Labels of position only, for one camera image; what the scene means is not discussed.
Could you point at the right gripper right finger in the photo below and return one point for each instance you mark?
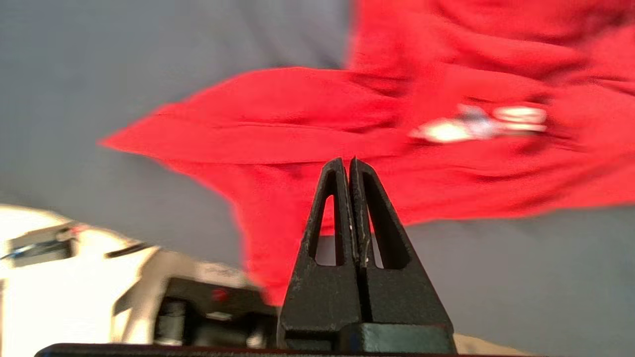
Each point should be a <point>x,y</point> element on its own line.
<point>407,297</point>

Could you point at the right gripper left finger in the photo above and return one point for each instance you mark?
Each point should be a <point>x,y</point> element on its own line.
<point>322,297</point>

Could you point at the red printed t-shirt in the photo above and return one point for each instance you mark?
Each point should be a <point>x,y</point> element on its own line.
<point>446,173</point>

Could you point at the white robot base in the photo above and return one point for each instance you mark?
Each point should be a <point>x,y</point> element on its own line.
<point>59,287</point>

